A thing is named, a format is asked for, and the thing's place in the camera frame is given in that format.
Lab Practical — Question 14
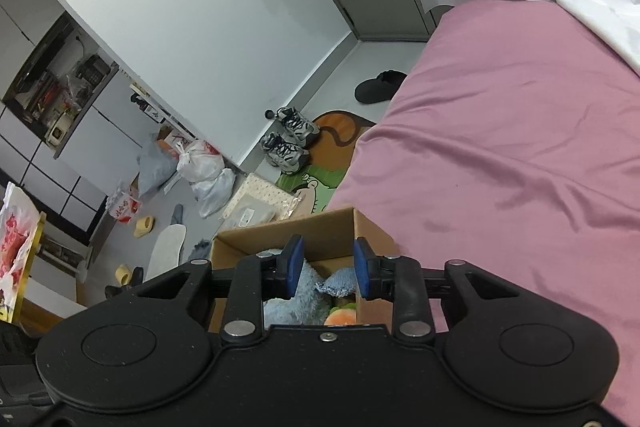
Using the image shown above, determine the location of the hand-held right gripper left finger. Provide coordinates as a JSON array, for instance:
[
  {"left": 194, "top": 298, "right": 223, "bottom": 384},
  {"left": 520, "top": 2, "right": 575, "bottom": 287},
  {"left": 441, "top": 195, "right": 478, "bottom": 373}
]
[{"left": 135, "top": 234, "right": 305, "bottom": 340}]

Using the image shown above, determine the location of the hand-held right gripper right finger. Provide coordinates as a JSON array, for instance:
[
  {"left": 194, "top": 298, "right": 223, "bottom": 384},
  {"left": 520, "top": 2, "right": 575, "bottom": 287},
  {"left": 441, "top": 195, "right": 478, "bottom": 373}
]
[{"left": 353, "top": 237, "right": 521, "bottom": 338}]

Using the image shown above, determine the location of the blue knitted soft toy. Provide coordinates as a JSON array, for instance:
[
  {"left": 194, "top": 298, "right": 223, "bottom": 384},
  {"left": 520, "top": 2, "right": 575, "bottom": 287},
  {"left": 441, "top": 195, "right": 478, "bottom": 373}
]
[{"left": 316, "top": 268, "right": 358, "bottom": 297}]

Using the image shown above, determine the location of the brown cardboard box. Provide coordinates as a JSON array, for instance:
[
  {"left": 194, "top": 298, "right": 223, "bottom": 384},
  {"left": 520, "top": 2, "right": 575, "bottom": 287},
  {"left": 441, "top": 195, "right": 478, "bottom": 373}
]
[{"left": 209, "top": 205, "right": 401, "bottom": 334}]

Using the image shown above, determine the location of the orange plush toy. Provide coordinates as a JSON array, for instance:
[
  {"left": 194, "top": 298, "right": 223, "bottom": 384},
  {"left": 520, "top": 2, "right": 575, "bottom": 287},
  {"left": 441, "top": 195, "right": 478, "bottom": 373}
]
[{"left": 324, "top": 309, "right": 358, "bottom": 326}]

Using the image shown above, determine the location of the clear plastic bedding package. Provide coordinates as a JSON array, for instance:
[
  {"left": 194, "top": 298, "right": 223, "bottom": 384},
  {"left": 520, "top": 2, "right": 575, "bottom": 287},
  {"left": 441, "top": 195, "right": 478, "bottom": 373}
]
[{"left": 220, "top": 189, "right": 321, "bottom": 235}]

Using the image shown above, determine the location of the beige dotted package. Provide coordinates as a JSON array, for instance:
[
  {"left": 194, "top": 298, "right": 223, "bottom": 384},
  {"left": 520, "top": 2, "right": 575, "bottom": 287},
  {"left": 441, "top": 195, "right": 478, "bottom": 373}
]
[{"left": 235, "top": 173, "right": 295, "bottom": 220}]

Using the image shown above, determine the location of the grey sneaker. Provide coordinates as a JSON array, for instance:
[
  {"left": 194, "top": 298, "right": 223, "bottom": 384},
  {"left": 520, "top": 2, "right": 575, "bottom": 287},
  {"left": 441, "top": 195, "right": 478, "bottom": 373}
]
[
  {"left": 276, "top": 107, "right": 321, "bottom": 146},
  {"left": 260, "top": 132, "right": 310, "bottom": 172}
]

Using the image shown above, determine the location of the dark slipper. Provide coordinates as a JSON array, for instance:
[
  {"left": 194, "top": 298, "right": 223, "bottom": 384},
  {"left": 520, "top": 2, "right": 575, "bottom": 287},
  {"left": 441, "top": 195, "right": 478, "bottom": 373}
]
[{"left": 104, "top": 267, "right": 146, "bottom": 300}]

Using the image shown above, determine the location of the white oval pad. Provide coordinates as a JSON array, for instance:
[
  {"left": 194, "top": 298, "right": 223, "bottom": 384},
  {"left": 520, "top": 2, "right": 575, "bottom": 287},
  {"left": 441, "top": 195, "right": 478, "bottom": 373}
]
[{"left": 145, "top": 224, "right": 188, "bottom": 280}]

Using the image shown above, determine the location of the green cartoon floor mat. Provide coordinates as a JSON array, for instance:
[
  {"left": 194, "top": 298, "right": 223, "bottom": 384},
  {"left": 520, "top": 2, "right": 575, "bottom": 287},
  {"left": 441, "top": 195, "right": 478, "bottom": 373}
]
[{"left": 274, "top": 109, "right": 378, "bottom": 214}]

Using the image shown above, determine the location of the white plastic bag red print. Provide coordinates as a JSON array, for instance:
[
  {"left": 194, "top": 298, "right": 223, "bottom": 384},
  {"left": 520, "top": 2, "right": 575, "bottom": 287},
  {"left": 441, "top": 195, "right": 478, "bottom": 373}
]
[{"left": 176, "top": 139, "right": 224, "bottom": 182}]

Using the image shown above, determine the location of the grey plastic bag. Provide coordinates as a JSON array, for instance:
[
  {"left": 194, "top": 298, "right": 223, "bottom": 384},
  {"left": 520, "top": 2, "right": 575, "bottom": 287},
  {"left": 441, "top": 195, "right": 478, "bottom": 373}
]
[{"left": 137, "top": 142, "right": 180, "bottom": 196}]

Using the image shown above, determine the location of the pink bed sheet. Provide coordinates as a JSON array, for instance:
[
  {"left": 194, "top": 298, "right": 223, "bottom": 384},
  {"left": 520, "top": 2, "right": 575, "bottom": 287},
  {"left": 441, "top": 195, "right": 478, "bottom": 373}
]
[{"left": 325, "top": 0, "right": 640, "bottom": 427}]

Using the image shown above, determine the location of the water bottle pack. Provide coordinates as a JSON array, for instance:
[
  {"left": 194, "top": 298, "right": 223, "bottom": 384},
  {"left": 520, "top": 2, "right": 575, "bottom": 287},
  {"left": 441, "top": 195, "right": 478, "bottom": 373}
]
[{"left": 105, "top": 184, "right": 143, "bottom": 225}]

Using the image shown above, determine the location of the black slipper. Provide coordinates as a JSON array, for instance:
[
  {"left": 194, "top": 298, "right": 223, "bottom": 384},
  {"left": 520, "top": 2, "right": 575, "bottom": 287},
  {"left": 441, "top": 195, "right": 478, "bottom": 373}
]
[{"left": 354, "top": 70, "right": 408, "bottom": 105}]

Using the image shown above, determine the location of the white narrow rack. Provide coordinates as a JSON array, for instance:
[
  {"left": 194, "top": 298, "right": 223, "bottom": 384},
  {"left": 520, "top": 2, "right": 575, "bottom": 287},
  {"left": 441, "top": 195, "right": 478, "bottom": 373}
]
[{"left": 130, "top": 82, "right": 198, "bottom": 132}]

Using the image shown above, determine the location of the white cabinet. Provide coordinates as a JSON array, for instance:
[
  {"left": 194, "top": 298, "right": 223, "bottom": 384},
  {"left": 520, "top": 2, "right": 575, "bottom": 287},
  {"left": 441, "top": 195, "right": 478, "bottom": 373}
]
[{"left": 0, "top": 0, "right": 166, "bottom": 233}]

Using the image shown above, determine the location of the cluttered wall shelf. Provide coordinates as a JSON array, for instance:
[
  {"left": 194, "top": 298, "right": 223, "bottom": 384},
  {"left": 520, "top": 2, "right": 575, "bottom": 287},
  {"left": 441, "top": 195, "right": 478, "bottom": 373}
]
[{"left": 2, "top": 12, "right": 120, "bottom": 158}]

